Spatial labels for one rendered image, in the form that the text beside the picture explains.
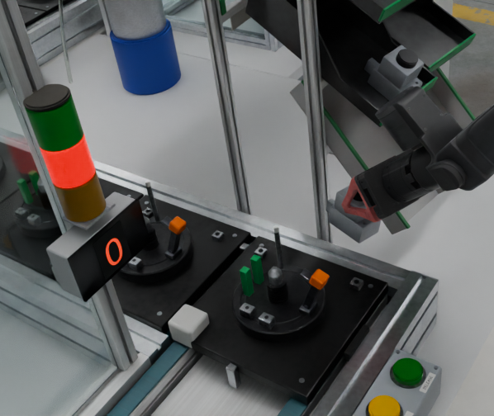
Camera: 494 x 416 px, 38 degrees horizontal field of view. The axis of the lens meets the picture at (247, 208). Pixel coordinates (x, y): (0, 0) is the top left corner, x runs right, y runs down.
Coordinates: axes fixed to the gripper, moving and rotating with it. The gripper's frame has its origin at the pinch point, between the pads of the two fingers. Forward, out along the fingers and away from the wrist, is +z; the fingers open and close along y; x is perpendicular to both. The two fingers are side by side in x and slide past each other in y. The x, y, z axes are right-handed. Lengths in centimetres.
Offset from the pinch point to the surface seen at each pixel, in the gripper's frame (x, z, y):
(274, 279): 4.5, 8.5, 13.4
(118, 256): -8.0, 3.9, 34.8
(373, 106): -10.9, -5.8, -5.6
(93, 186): -15.9, -3.4, 36.6
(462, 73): -22, 142, -214
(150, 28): -58, 68, -25
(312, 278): 6.3, 1.4, 12.4
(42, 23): -82, 106, -18
